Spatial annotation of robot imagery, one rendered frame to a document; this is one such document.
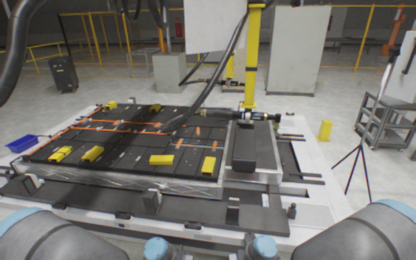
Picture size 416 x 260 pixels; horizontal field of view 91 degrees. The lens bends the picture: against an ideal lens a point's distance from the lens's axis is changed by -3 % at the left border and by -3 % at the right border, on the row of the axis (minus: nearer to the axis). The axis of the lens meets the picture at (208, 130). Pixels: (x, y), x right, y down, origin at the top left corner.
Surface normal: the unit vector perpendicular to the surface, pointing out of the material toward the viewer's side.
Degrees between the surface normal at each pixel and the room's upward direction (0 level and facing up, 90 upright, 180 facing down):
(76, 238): 33
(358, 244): 25
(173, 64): 90
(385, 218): 5
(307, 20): 90
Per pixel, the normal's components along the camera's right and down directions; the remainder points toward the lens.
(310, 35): -0.17, 0.47
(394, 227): 0.09, -0.74
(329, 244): -0.63, -0.71
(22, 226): -0.04, -0.86
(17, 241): -0.17, -0.64
